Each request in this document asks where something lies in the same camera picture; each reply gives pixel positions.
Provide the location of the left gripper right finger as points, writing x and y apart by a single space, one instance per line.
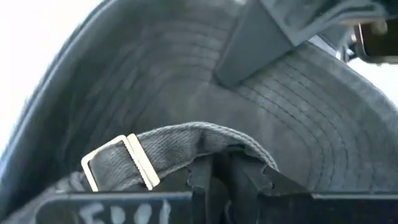
311 210

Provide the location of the dark grey baseball cap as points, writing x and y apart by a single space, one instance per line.
155 77

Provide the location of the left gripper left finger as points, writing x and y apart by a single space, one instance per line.
109 210

